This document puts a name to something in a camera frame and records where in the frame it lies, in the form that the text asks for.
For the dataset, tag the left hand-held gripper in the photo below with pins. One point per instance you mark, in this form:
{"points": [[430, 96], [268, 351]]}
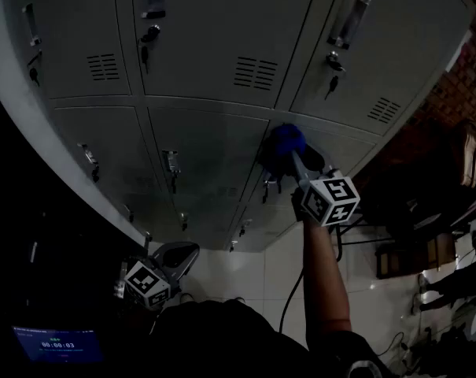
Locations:
{"points": [[147, 284]]}

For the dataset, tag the person's left white shoe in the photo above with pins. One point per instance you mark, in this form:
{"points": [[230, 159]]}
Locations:
{"points": [[186, 297]]}

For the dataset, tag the person's white shoe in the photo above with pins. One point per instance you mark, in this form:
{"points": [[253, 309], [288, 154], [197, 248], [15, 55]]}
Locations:
{"points": [[186, 297], [239, 299]]}

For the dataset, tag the person's black clothing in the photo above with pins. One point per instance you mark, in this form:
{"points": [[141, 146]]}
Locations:
{"points": [[222, 341]]}

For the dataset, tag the grey metal locker cabinet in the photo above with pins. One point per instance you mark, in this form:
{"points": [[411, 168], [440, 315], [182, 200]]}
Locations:
{"points": [[202, 34]]}

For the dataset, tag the shiny metal bar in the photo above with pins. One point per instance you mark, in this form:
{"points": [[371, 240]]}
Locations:
{"points": [[119, 290]]}

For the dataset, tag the brown wooden crate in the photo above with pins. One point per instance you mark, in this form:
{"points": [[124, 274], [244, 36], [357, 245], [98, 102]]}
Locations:
{"points": [[410, 258]]}

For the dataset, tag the set of locks with keys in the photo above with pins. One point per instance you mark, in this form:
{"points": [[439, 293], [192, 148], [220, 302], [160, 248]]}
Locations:
{"points": [[333, 60]]}

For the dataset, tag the grey metal locker door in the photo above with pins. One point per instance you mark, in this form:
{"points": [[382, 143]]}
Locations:
{"points": [[347, 152]]}

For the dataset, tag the blue timer screen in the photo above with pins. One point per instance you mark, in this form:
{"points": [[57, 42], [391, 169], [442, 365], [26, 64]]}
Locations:
{"points": [[58, 345]]}

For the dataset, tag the blue cloth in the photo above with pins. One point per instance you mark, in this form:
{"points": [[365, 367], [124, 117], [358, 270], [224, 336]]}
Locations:
{"points": [[286, 138]]}

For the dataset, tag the black chair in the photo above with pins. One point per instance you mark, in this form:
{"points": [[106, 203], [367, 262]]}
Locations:
{"points": [[418, 187]]}

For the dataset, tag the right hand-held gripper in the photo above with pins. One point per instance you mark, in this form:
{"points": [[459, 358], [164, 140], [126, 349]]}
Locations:
{"points": [[330, 201]]}

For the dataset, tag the brown slatted wooden chair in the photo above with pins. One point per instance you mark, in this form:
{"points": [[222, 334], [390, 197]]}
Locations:
{"points": [[471, 160]]}

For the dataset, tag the person's right white shoe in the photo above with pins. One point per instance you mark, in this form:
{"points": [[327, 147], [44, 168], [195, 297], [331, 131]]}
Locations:
{"points": [[239, 299]]}

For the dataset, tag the person's right forearm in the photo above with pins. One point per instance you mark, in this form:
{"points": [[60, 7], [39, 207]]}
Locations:
{"points": [[322, 274]]}

